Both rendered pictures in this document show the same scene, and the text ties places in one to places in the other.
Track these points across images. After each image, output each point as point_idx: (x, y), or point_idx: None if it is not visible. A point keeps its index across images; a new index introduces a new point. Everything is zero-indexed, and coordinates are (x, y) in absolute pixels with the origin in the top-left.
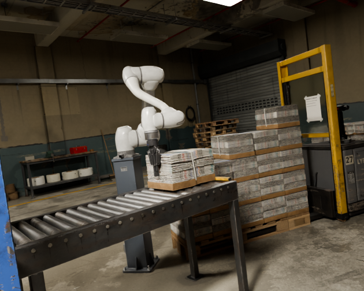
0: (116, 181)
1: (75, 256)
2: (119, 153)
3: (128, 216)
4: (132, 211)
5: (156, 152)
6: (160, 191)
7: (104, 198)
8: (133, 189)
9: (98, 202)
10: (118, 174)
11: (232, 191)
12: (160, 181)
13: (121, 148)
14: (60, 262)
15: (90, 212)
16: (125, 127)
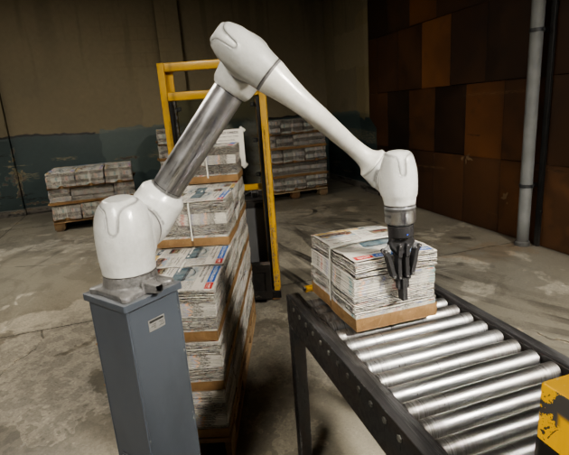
0: (137, 367)
1: None
2: (135, 281)
3: None
4: (568, 367)
5: (416, 247)
6: (402, 327)
7: (380, 396)
8: (181, 366)
9: (415, 411)
10: (141, 343)
11: None
12: (401, 307)
13: (143, 264)
14: None
15: (522, 425)
16: (138, 199)
